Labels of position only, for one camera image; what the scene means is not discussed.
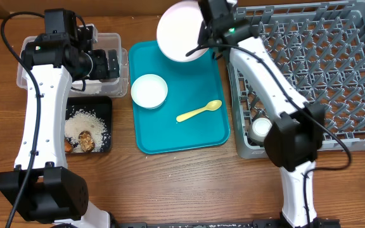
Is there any pink plate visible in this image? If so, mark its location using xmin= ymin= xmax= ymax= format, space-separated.
xmin=157 ymin=1 xmax=207 ymax=62

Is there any brown food scrap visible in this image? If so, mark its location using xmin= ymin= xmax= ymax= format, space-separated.
xmin=79 ymin=130 xmax=95 ymax=153

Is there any grey dish rack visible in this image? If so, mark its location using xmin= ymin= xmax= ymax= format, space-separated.
xmin=235 ymin=1 xmax=365 ymax=151

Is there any yellow plastic spoon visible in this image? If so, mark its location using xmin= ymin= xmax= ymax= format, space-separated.
xmin=176 ymin=100 xmax=222 ymax=122

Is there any teal serving tray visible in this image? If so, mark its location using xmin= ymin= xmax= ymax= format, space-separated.
xmin=129 ymin=41 xmax=230 ymax=155

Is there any white rice pile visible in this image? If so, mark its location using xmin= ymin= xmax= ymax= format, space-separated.
xmin=65 ymin=110 xmax=111 ymax=153

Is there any pale green bowl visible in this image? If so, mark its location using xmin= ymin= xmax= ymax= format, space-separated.
xmin=131 ymin=74 xmax=168 ymax=110

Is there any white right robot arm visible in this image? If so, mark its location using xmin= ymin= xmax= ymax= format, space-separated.
xmin=197 ymin=1 xmax=340 ymax=227

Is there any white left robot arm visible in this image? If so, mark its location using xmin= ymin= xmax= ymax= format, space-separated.
xmin=0 ymin=9 xmax=120 ymax=227

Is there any pale green cup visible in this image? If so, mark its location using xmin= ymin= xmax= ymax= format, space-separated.
xmin=248 ymin=117 xmax=272 ymax=145

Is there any black tray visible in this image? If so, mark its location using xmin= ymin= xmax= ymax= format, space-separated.
xmin=65 ymin=96 xmax=112 ymax=153

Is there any orange carrot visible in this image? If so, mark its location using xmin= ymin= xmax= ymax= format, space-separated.
xmin=64 ymin=139 xmax=74 ymax=153

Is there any clear plastic bin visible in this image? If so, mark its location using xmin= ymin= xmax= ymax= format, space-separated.
xmin=20 ymin=24 xmax=128 ymax=98

